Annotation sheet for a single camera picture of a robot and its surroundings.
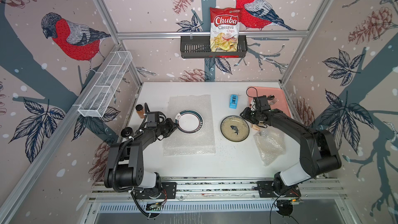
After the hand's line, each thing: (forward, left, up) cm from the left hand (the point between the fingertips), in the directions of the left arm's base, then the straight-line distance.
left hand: (181, 121), depth 91 cm
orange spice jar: (+9, +27, +1) cm, 29 cm away
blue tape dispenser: (+19, -34, -5) cm, 40 cm away
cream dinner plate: (-1, -33, -7) cm, 34 cm away
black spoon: (+23, -62, -6) cm, 67 cm away
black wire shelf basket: (+48, -11, +19) cm, 53 cm away
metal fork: (+19, -64, -6) cm, 67 cm away
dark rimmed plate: (+2, -4, -4) cm, 6 cm away
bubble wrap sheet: (-10, -13, -8) cm, 18 cm away
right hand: (+5, -36, +1) cm, 37 cm away
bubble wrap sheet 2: (-12, -51, -4) cm, 53 cm away
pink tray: (+26, -68, -8) cm, 73 cm away
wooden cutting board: (-8, -40, +9) cm, 42 cm away
